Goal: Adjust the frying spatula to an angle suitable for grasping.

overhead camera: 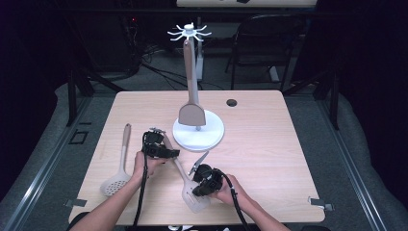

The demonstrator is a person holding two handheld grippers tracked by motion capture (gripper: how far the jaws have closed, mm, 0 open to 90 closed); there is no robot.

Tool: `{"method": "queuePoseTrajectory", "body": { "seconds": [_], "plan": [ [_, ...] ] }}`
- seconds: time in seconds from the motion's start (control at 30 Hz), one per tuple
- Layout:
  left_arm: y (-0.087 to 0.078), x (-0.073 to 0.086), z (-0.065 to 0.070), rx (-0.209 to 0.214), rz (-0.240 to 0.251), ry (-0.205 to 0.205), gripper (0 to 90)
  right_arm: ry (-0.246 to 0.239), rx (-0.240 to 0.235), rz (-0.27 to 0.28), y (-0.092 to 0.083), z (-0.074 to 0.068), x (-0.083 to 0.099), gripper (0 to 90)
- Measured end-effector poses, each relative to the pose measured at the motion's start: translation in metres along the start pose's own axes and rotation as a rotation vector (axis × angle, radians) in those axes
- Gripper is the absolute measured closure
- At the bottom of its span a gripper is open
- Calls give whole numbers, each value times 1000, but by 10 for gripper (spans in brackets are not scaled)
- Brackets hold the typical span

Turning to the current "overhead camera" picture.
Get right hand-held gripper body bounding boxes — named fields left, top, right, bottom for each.
left=188, top=150, right=224, bottom=194

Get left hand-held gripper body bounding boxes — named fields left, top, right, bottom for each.
left=140, top=127, right=168, bottom=159

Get beige slotted spatula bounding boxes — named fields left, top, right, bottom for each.
left=162, top=134, right=212, bottom=215

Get white utensil rack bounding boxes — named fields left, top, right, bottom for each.
left=166, top=22, right=225, bottom=152

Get beige solid spatula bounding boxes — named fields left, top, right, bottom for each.
left=177, top=38, right=207, bottom=127

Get beige skimmer spoon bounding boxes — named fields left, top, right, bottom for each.
left=99, top=122, right=133, bottom=197

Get person's left hand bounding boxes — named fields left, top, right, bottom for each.
left=133, top=152, right=167, bottom=181

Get person's right hand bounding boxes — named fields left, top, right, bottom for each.
left=210, top=174, right=250, bottom=208

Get dark equipment cabinet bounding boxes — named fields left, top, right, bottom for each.
left=64, top=13, right=142, bottom=75

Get black folding chair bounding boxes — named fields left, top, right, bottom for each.
left=224, top=13, right=306, bottom=92

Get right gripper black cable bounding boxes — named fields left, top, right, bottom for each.
left=219, top=171, right=253, bottom=231

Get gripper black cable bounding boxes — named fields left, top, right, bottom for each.
left=219, top=171, right=253, bottom=231
left=133, top=131, right=150, bottom=227

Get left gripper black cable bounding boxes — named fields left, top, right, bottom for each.
left=133, top=131, right=150, bottom=227

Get black floor cables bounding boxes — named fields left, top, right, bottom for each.
left=139, top=44, right=225, bottom=91

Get black metal frame leg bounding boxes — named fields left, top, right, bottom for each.
left=65, top=68, right=124, bottom=128
left=282, top=68, right=341, bottom=131

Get grey metal table bracket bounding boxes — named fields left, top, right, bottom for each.
left=307, top=195, right=335, bottom=212
left=64, top=198, right=89, bottom=208

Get aluminium floor rail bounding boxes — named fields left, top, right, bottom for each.
left=0, top=95, right=94, bottom=231
left=316, top=95, right=390, bottom=231

